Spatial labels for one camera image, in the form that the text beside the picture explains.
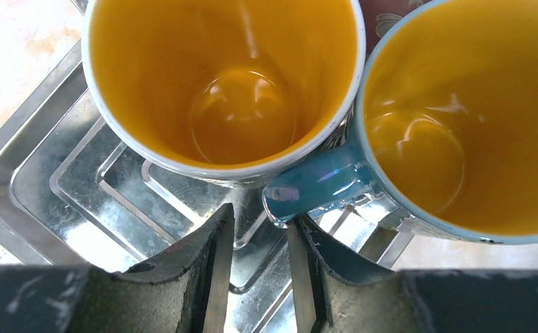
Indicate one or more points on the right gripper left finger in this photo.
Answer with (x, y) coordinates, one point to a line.
(184, 288)

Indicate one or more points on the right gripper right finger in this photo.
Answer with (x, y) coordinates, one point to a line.
(336, 289)

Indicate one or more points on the floral mug yellow inside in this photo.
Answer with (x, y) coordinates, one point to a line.
(223, 91)

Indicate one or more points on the blue butterfly mug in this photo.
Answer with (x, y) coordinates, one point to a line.
(444, 135)

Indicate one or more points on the pink mug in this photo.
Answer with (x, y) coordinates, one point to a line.
(382, 15)

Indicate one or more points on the metal tray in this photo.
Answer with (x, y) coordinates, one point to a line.
(71, 190)

